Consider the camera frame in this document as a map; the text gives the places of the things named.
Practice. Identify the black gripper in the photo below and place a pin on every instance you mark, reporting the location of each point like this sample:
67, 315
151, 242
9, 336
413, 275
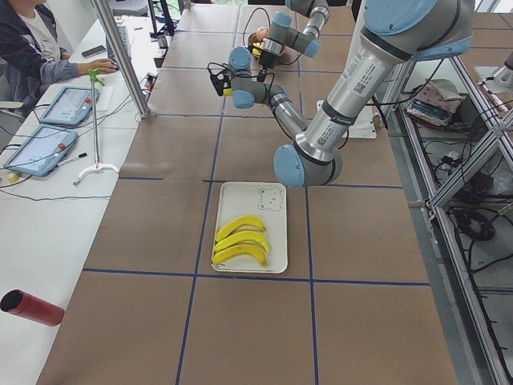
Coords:
268, 59

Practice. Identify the long yellow banana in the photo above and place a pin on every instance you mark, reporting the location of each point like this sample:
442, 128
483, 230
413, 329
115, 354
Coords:
243, 222

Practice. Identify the bright yellow banana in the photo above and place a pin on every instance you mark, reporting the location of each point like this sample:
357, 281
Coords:
243, 237

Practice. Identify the spotted yellow banana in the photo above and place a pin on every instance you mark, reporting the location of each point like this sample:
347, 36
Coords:
231, 252

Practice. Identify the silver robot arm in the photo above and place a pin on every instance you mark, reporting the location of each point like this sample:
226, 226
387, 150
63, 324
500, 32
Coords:
282, 35
393, 32

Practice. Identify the brown wicker basket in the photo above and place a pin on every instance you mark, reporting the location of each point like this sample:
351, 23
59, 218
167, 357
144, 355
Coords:
255, 46

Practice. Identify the red pink apple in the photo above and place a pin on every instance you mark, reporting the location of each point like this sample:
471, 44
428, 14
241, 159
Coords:
262, 33

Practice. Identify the small steel cup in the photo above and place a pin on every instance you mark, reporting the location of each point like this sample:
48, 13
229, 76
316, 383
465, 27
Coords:
162, 41

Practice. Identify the white bear tray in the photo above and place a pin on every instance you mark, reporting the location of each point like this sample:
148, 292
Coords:
266, 201

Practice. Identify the black smartphone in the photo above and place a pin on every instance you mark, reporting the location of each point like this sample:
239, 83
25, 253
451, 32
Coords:
93, 51

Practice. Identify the cloth and book pile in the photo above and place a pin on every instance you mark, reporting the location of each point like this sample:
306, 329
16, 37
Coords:
436, 102

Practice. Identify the metal grabber stick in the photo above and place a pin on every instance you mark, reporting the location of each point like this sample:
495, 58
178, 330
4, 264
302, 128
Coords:
97, 165

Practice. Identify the upper blue teach pendant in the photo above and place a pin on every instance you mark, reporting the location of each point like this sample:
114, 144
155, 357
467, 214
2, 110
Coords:
69, 108

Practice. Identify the blue teach pendant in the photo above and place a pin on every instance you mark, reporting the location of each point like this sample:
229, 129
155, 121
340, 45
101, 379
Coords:
69, 108
41, 153

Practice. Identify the black marker pen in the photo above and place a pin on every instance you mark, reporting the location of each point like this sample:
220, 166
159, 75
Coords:
74, 158

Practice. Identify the seated person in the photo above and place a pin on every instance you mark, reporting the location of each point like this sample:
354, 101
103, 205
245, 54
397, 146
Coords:
34, 59

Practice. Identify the lower blue teach pendant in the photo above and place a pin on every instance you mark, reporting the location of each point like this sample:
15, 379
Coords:
41, 153

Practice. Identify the red cylinder bottle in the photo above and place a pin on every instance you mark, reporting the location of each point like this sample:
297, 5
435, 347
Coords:
28, 306

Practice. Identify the aluminium frame post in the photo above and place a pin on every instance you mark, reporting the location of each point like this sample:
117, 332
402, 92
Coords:
108, 23

